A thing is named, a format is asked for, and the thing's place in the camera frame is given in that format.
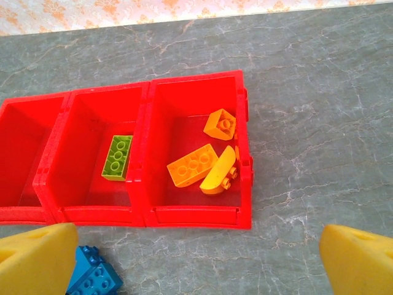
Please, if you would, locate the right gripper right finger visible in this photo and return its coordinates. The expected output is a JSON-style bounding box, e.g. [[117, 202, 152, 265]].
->
[[319, 224, 393, 295]]

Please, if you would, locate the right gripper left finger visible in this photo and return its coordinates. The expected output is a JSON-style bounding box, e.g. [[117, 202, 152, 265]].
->
[[0, 223, 79, 295]]

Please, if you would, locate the blue lego brick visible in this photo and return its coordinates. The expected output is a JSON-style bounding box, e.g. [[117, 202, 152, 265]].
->
[[75, 245, 107, 270], [66, 261, 124, 295]]

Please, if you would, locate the green long lego brick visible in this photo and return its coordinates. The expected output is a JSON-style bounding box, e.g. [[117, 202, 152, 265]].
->
[[101, 135, 134, 182]]

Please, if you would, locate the orange curved lego brick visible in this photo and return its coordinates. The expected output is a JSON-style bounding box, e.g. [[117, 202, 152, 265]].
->
[[199, 145, 240, 196]]

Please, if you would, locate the orange long lego brick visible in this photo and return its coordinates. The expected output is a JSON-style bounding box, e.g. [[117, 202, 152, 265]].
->
[[166, 143, 219, 188]]

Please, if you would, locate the orange square lego brick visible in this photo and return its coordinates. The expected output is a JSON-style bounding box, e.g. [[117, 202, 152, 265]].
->
[[203, 109, 237, 141]]

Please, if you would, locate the red plastic bin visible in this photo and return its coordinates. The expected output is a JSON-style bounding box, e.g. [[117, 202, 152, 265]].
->
[[0, 92, 73, 225], [33, 82, 151, 228], [142, 69, 254, 231]]

